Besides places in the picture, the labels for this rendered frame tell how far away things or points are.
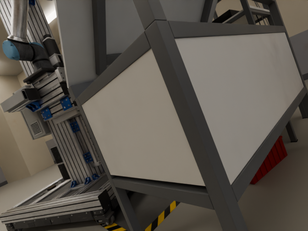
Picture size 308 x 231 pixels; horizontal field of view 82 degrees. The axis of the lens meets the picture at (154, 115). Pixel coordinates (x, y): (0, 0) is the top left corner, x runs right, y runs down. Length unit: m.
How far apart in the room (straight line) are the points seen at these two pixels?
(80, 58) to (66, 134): 0.97
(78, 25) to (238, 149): 0.75
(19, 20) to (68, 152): 1.05
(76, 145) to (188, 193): 1.33
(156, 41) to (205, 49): 0.16
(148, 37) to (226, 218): 0.43
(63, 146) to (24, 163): 5.59
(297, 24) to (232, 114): 4.25
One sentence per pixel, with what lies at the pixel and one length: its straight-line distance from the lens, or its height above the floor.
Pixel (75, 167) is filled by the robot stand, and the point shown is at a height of 0.39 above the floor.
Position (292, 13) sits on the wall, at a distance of 4.74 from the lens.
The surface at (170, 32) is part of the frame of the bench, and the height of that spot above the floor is 0.77.
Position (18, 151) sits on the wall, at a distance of 7.42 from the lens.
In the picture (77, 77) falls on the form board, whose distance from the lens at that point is 0.92.
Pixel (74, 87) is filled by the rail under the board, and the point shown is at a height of 0.85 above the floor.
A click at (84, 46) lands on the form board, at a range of 0.90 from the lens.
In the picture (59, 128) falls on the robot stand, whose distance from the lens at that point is 1.79.
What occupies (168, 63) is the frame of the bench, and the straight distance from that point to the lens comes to 0.39.
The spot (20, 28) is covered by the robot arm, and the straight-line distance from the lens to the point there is 1.53.
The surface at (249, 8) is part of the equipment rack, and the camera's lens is 1.64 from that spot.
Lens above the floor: 0.64
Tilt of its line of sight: 3 degrees down
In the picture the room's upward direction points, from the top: 22 degrees counter-clockwise
